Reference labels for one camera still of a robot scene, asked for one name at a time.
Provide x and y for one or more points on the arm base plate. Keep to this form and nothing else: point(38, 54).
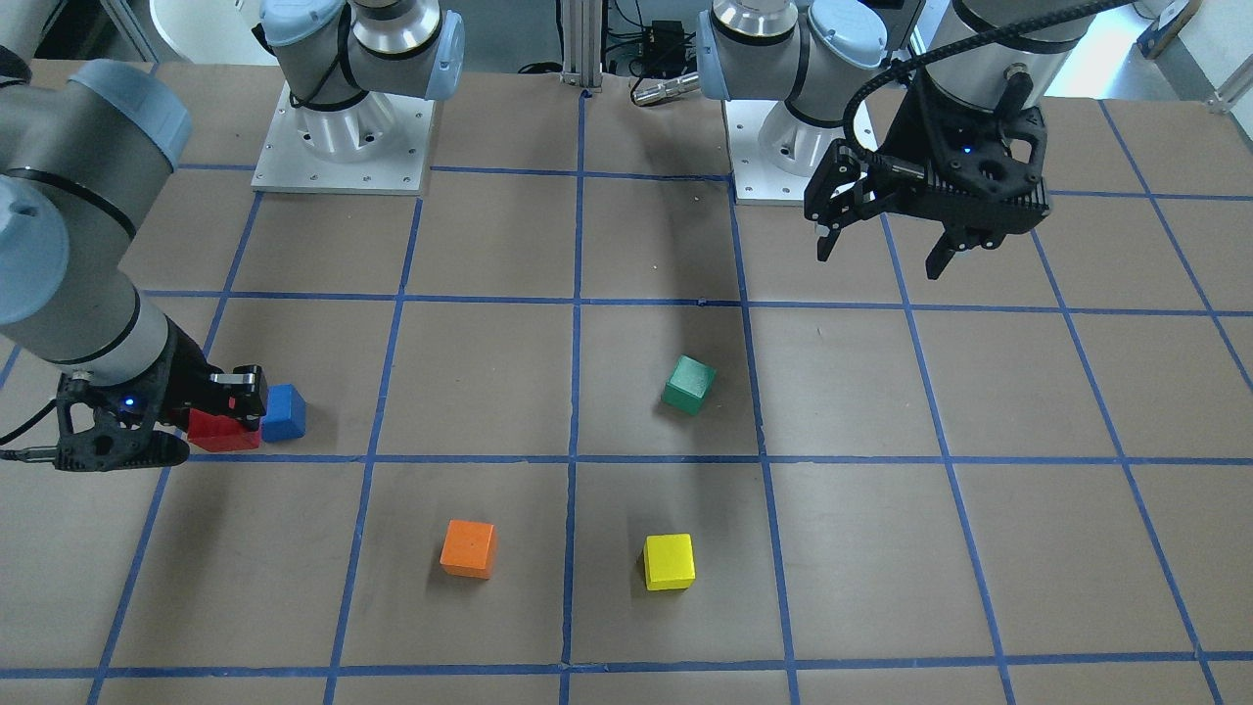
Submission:
point(381, 146)
point(773, 153)

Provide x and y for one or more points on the red wooden block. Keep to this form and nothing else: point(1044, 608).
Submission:
point(217, 433)

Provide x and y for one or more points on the black electronics box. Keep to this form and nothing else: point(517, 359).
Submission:
point(662, 40)

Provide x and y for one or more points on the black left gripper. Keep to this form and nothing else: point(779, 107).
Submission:
point(911, 134)

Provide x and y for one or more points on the orange wooden block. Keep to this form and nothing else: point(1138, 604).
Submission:
point(469, 549)

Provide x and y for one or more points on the yellow wooden block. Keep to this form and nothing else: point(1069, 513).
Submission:
point(669, 561)

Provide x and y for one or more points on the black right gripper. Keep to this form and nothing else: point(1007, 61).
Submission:
point(185, 381)

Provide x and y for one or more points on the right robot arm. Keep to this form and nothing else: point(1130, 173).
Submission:
point(82, 168)

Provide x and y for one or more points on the green wooden block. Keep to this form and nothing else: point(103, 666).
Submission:
point(689, 384)

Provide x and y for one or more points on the silver cylindrical connector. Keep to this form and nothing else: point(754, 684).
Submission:
point(665, 90)

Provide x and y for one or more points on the blue wooden block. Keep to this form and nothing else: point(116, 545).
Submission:
point(285, 415)

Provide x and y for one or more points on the aluminium frame post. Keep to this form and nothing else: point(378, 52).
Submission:
point(581, 26)

